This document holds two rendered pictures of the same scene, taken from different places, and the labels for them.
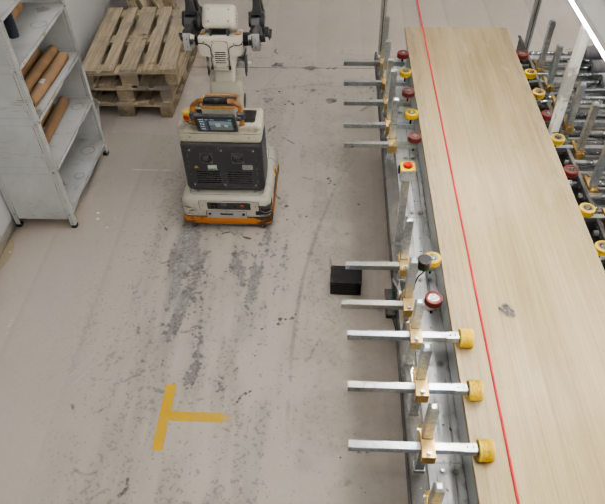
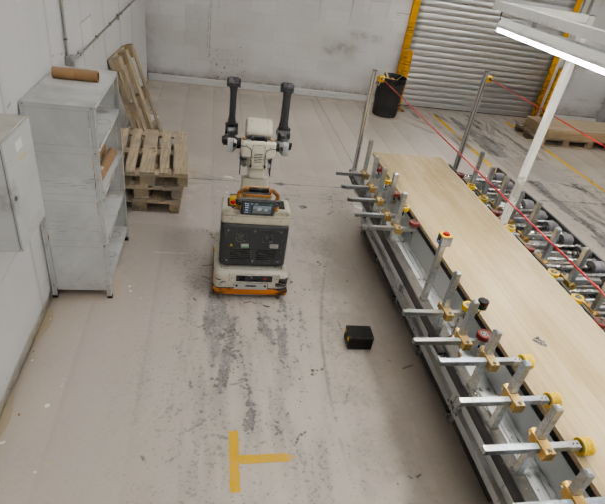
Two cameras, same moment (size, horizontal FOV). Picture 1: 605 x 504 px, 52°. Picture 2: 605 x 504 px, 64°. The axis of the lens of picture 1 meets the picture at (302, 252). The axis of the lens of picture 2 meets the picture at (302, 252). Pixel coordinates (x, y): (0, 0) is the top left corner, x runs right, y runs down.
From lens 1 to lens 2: 1.16 m
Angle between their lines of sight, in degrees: 18
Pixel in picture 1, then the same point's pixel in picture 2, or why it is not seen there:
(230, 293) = (264, 350)
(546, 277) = (552, 318)
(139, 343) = (194, 396)
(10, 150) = (69, 224)
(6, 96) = (80, 174)
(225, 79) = (256, 176)
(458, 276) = (493, 318)
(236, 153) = (267, 234)
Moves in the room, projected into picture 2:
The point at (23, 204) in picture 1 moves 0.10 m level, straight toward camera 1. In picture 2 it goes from (66, 275) to (71, 282)
